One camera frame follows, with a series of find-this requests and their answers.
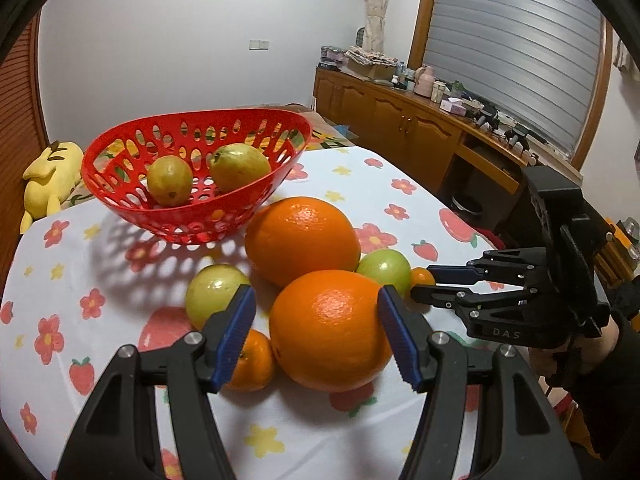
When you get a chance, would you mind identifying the small tangerine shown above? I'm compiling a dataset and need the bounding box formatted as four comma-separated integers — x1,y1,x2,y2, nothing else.
224,330,277,392
405,266,436,300

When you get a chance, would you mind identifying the green fruit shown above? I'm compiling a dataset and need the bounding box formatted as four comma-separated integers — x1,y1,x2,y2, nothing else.
356,248,411,296
184,264,250,330

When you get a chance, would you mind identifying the large orange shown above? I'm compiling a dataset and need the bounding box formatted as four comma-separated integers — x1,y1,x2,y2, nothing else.
244,196,360,287
269,270,392,393

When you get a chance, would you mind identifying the large yellow-green guava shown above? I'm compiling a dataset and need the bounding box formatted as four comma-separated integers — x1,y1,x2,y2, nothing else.
209,143,271,193

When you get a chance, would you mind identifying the right hand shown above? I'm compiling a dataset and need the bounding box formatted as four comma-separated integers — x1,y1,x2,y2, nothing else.
529,316,620,378

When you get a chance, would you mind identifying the wooden sideboard cabinet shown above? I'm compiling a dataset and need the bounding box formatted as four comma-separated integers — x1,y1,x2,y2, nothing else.
314,67,526,226

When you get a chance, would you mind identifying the pink bottle on sideboard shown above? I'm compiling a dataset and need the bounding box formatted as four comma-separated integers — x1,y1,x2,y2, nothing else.
413,65,435,99

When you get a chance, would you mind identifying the patterned box on sideboard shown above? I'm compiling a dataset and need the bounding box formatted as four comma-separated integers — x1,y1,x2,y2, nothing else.
345,46,398,80

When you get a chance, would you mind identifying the window roller blind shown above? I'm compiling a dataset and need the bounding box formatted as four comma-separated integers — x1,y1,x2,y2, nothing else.
423,0,601,155

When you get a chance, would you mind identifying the yellow plush toy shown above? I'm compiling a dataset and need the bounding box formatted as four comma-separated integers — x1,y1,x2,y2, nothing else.
18,141,84,234

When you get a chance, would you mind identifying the red plastic fruit basket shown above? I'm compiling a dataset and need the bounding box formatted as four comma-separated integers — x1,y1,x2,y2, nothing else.
81,107,312,245

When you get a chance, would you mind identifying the brown louvered wardrobe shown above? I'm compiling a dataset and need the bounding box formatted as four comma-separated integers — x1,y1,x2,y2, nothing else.
0,14,49,282

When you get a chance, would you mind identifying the beige curtain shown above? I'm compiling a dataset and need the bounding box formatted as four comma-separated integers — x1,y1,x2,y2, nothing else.
363,0,390,53

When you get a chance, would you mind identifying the wall socket plate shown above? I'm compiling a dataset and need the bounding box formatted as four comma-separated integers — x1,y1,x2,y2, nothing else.
250,40,270,51

